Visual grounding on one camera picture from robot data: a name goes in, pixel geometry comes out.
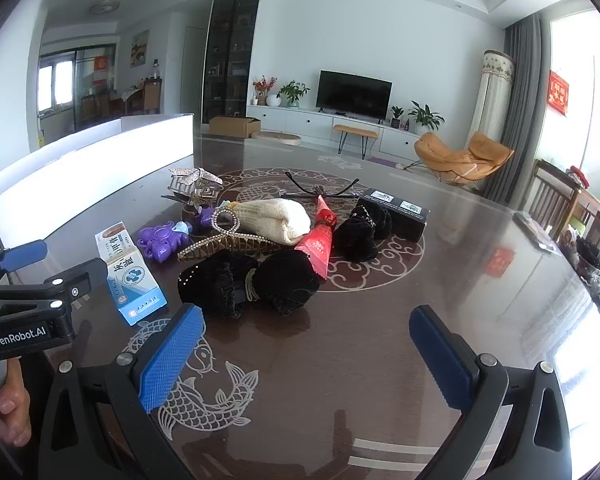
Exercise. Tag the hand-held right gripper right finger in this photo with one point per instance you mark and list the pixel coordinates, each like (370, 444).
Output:
(442, 360)

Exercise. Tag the white television cabinet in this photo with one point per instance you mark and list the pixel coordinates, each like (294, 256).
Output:
(305, 120)

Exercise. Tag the wall painting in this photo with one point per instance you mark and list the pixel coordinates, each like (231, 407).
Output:
(139, 48)

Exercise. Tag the small potted plant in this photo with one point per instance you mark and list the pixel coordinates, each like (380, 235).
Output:
(396, 115)

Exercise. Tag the red window decoration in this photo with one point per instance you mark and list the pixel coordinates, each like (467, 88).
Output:
(559, 92)

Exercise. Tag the purple octopus toy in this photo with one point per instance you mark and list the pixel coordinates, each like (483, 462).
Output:
(160, 242)

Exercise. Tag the white and blue toothpaste box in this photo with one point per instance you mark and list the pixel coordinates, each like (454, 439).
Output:
(130, 275)

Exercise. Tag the wooden cabinet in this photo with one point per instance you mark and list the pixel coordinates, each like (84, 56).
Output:
(151, 97)

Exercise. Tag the covered standing air conditioner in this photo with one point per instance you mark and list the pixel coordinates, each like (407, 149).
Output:
(492, 95)

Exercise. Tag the black box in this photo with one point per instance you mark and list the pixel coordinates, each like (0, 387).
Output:
(405, 222)

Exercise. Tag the red cloth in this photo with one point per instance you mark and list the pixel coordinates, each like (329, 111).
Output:
(577, 175)

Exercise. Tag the black beaded velvet scrunchie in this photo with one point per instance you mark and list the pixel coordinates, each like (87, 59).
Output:
(215, 285)

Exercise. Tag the cardboard box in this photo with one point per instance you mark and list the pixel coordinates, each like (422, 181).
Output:
(232, 127)

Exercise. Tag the dark wooden desktop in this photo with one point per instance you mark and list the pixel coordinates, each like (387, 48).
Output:
(330, 360)

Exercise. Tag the grey plastic packet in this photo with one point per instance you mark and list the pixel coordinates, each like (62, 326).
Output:
(535, 232)

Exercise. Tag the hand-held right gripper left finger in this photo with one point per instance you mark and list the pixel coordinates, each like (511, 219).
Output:
(170, 360)

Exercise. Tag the green potted plant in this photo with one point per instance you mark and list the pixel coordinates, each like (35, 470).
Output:
(292, 91)

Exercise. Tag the round white vase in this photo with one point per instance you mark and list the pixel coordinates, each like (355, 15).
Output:
(273, 100)

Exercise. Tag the cream knit pouch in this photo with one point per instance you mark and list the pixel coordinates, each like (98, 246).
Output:
(275, 217)

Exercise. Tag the dark clutter pile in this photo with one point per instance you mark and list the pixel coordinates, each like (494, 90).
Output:
(590, 255)

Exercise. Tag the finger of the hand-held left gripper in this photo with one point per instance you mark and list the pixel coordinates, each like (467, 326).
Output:
(82, 277)
(22, 256)

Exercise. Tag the person's left hand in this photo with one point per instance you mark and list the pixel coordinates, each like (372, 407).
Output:
(12, 405)

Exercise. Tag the black-armed eyeglasses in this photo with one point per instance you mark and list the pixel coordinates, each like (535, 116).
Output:
(305, 193)

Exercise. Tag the large leafy potted plant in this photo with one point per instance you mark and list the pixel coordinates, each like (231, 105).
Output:
(426, 116)

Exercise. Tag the red packet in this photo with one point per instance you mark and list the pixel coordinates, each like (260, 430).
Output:
(317, 245)

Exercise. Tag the wooden bench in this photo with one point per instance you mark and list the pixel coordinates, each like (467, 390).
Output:
(355, 131)

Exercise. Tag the red flower bouquet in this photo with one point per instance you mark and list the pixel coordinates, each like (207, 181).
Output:
(263, 85)

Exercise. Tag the round ceiling light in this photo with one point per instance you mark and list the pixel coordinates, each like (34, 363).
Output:
(104, 8)

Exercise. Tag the orange lounge chair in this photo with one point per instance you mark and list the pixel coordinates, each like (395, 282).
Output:
(455, 160)

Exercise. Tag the wooden chair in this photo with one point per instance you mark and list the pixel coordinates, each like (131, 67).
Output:
(550, 195)

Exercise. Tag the grey curtain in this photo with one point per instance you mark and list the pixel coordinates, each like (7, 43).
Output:
(525, 110)

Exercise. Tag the brown rhinestone hair clip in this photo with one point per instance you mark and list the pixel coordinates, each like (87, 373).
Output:
(230, 249)

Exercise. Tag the dark glass display cabinet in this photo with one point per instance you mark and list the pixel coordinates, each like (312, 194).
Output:
(230, 50)

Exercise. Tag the round beige cushion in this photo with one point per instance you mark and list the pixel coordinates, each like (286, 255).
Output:
(275, 137)

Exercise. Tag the rhinestone bow hair clip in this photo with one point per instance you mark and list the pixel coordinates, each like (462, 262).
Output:
(190, 177)

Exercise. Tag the flat screen television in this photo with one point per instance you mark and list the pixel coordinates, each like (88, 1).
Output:
(354, 94)

